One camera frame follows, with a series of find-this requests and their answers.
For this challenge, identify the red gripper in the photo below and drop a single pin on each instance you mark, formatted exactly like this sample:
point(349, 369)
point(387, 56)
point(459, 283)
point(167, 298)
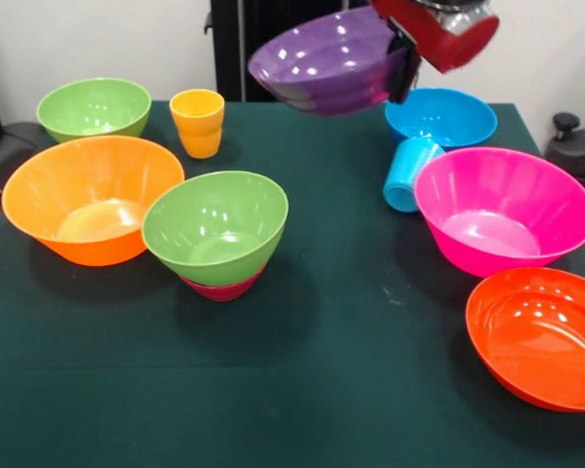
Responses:
point(434, 44)

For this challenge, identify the purple bowl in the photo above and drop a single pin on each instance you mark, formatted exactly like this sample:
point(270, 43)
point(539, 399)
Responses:
point(322, 63)

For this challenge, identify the yellow cup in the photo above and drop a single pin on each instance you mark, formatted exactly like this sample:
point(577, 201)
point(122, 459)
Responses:
point(197, 127)

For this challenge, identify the green bowl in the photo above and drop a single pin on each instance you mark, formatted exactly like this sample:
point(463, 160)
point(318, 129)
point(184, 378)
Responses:
point(92, 107)
point(214, 229)

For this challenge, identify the small crimson bowl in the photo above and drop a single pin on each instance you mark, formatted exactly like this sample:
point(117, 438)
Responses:
point(219, 292)

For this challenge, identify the blue bowl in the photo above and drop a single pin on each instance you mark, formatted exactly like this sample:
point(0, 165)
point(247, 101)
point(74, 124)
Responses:
point(448, 117)

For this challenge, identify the blue cup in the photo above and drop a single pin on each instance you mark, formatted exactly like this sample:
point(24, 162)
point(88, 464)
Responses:
point(409, 170)

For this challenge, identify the large magenta bowl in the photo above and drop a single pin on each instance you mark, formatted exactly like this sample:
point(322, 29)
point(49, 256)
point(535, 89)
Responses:
point(502, 209)

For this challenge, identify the black stand base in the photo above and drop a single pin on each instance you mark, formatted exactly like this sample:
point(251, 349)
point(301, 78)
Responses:
point(10, 151)
point(575, 146)

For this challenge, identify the orange-red shallow bowl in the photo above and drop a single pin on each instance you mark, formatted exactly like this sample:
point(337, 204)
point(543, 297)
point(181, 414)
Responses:
point(541, 341)

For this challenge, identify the dark green table cloth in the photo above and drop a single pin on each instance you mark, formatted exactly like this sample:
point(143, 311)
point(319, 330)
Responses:
point(292, 380)

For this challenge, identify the large orange bowl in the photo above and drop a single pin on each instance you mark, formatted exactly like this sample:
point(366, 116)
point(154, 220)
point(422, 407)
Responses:
point(78, 195)

